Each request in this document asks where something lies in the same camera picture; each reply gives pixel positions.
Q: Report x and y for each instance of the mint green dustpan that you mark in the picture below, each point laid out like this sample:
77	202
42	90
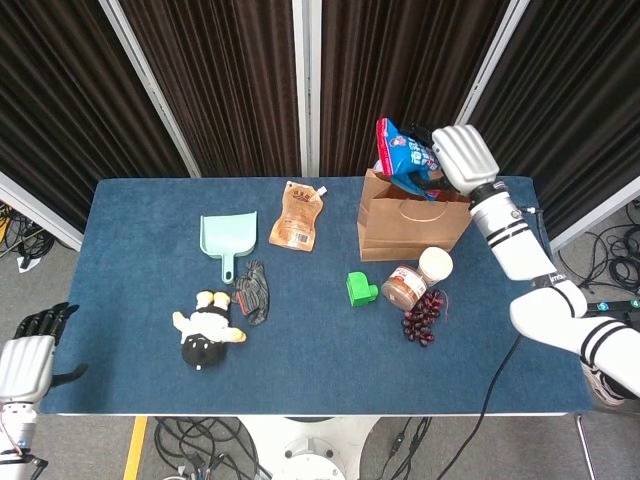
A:
230	235

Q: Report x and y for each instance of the blue fabric table cover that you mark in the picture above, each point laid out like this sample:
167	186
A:
300	360

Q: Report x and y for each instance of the white slanted partition post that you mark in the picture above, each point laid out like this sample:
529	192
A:
492	70
150	85

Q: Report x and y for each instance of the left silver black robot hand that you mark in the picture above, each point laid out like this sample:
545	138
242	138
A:
25	367

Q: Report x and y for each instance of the orange spout pouch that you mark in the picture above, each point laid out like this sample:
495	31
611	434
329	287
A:
295	220

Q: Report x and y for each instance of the black device with coloured buttons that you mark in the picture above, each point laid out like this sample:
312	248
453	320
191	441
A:
620	307

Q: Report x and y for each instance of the dark brown pleated curtain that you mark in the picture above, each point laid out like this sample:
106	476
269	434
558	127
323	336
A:
390	60
225	85
575	100
60	100

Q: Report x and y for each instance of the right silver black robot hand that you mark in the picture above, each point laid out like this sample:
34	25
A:
465	155

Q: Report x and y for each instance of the brown paper bag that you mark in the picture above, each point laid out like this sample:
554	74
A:
415	235

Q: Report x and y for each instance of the purple grapes bunch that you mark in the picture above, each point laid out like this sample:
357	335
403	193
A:
424	317

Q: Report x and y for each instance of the clear jar with orange contents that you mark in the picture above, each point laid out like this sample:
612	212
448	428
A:
404	290

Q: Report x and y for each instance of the white upright partition post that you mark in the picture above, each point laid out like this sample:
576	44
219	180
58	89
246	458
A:
306	90

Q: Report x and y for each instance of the blue snack bag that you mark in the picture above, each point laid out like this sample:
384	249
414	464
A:
405	150

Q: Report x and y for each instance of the black white plush toy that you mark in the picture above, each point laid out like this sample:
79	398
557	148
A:
205	330

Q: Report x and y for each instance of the grey striped cloth toy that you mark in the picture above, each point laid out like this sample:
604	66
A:
255	295

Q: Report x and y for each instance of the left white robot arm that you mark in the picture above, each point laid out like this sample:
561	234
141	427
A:
15	425

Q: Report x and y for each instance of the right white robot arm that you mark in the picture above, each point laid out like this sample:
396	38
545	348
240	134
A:
515	245

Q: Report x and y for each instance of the white table pedestal base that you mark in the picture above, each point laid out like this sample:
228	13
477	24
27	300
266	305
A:
310	450

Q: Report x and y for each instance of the green toy block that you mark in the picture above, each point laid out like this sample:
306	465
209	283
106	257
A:
361	289

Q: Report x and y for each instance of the white partition base rail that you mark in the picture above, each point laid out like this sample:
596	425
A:
40	210
595	215

